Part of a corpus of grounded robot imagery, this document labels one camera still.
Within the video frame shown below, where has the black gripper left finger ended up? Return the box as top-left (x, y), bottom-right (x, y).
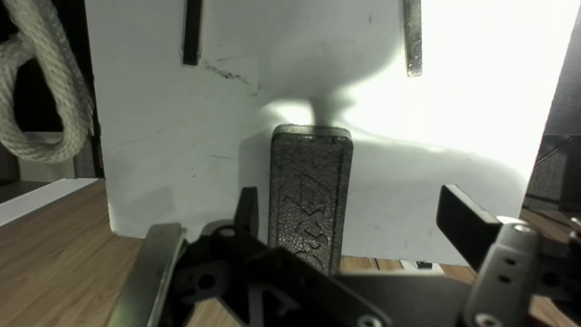
top-left (105, 186), bottom-right (263, 327)

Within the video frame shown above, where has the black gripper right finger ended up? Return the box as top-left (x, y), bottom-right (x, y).
top-left (436, 184), bottom-right (541, 327)

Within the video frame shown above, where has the white wall socket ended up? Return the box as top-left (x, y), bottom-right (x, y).
top-left (398, 259), bottom-right (445, 273)

